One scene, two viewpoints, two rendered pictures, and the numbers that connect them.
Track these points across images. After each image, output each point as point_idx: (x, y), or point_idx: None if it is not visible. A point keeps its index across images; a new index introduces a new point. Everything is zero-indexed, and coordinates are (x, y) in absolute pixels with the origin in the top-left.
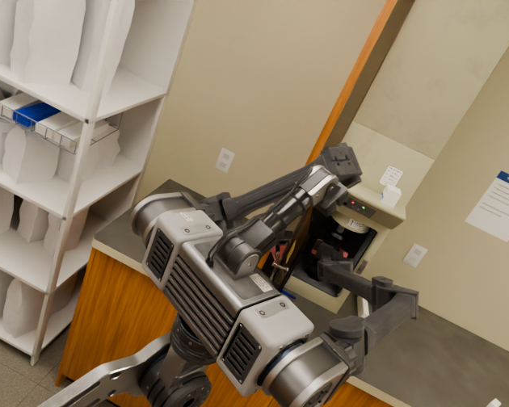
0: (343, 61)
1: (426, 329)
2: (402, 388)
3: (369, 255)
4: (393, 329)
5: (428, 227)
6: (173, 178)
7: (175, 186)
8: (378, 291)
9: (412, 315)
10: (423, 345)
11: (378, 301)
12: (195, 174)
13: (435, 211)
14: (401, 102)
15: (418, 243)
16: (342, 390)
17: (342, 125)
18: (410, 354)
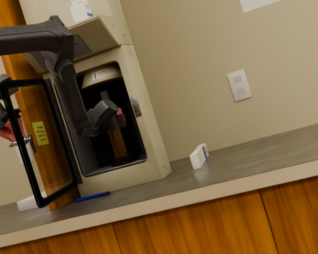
0: None
1: (295, 135)
2: (237, 173)
3: (130, 88)
4: (2, 37)
5: (222, 48)
6: None
7: None
8: (41, 53)
9: (53, 32)
10: (286, 143)
11: (47, 61)
12: (13, 185)
13: (213, 29)
14: None
15: (230, 71)
16: (182, 230)
17: None
18: (262, 154)
